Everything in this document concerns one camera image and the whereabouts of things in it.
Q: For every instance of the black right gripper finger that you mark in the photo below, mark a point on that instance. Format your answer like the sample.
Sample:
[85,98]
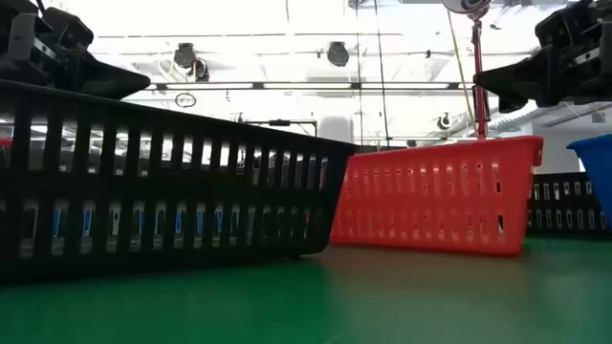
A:
[521,79]
[511,105]

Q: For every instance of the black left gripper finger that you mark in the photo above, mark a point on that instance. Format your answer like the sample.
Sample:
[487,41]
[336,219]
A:
[110,83]

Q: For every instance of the blue plastic slotted basket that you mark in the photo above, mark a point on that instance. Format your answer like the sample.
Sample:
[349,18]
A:
[597,167]

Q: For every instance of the black plastic slotted basket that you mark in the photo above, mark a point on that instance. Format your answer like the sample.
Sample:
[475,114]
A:
[564,203]
[167,186]

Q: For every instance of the red plastic slotted basket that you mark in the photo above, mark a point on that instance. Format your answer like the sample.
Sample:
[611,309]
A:
[430,200]

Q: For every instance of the red desk lamp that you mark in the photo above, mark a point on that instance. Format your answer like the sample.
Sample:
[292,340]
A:
[480,95]

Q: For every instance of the black ceiling spotlight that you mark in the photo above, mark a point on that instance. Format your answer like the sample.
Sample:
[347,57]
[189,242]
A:
[443,122]
[184,55]
[338,54]
[201,71]

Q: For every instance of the round hanging sign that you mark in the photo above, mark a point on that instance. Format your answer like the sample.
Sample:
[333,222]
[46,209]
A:
[185,100]

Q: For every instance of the long ceiling light bar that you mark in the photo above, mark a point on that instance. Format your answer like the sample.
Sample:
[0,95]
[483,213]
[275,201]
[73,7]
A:
[258,86]

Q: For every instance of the white cabinet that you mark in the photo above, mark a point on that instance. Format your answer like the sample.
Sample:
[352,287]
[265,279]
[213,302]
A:
[336,130]

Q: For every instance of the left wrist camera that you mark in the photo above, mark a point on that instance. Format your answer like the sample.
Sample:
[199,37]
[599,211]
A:
[67,28]

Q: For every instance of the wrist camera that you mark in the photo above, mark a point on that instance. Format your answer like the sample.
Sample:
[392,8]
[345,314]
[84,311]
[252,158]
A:
[559,26]
[67,28]

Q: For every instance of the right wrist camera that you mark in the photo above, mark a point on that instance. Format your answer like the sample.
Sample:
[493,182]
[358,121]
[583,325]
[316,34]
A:
[559,26]

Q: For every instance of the black metal stand frame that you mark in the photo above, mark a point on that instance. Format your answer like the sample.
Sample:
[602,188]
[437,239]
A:
[279,122]

